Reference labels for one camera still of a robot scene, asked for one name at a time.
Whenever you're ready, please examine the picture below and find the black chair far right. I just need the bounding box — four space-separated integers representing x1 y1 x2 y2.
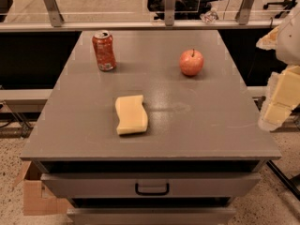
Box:
262 0 297 19

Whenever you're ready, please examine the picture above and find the lower grey drawer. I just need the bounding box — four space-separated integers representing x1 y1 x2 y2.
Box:
67 207 235 225

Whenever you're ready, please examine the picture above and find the red apple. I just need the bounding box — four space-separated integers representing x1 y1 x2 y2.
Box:
179 49 204 76

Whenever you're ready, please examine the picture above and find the upper grey drawer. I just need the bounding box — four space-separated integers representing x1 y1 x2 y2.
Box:
41 172 260 199

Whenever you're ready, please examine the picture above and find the black drawer handle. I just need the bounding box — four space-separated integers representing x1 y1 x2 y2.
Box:
135 183 170 196

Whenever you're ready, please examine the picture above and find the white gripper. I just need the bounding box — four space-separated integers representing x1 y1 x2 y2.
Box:
256 5 300 131

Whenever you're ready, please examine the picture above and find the grey drawer cabinet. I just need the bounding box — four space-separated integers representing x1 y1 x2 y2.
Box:
20 30 282 225

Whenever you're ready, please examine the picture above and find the yellow sponge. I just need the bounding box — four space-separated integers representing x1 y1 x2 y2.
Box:
115 95 148 135

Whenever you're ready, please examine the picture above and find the grey drawer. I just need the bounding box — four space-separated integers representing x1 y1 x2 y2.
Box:
67 207 235 225
41 172 260 199

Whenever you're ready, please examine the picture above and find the red soda can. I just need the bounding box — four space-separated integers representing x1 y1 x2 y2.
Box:
92 30 116 71

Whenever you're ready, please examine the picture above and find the crumpled plastic bottle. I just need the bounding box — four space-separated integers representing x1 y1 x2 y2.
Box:
200 7 218 24

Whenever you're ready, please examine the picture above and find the metal glass railing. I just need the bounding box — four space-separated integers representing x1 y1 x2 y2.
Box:
0 0 281 32

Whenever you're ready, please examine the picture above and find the cardboard box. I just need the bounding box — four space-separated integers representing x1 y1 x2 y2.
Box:
13 161 72 216

